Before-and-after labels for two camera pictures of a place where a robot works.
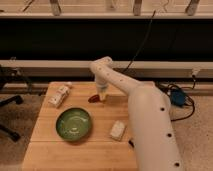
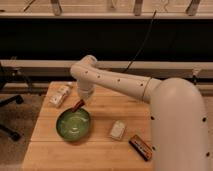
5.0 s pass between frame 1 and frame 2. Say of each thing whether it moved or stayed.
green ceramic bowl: stayed
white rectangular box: stayed
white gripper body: moved
